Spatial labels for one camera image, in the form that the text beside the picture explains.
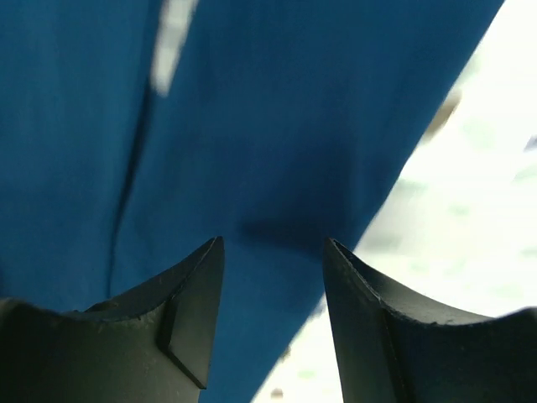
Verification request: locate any blue Mickey Mouse t-shirt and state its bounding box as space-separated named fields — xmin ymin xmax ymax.
xmin=1 ymin=1 xmax=501 ymax=402

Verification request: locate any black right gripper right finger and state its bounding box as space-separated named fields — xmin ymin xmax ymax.
xmin=323 ymin=239 xmax=536 ymax=403

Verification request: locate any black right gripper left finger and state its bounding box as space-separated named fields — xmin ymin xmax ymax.
xmin=1 ymin=237 xmax=225 ymax=403

